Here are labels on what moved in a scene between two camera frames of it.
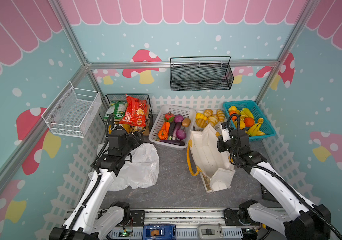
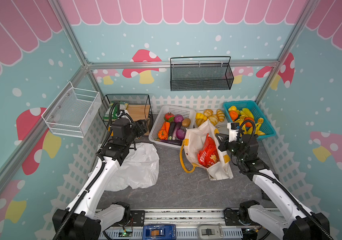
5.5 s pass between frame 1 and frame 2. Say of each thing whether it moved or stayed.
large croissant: stayed
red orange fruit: stayed
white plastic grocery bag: stayed
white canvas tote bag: moved
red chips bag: moved
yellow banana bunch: stayed
